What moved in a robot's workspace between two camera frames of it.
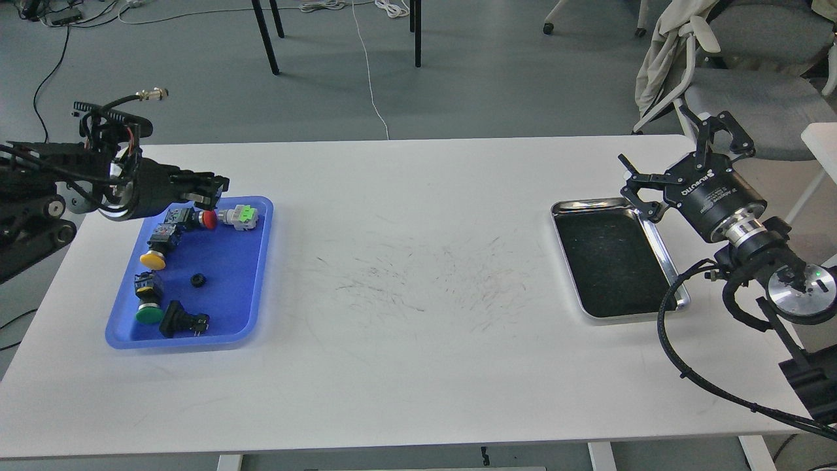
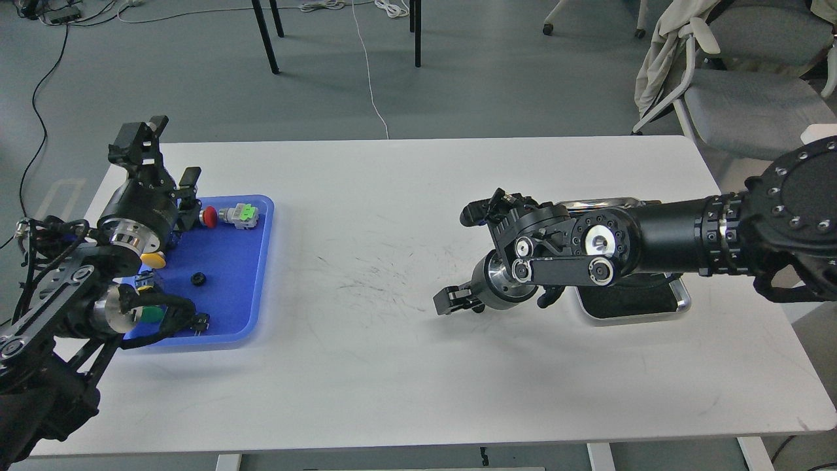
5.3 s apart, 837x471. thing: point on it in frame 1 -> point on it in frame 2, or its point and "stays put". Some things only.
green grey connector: (244, 217) stays put
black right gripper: (711, 194) -> (492, 286)
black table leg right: (416, 27) stays put
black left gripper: (154, 188) -> (142, 214)
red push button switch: (208, 218) stays put
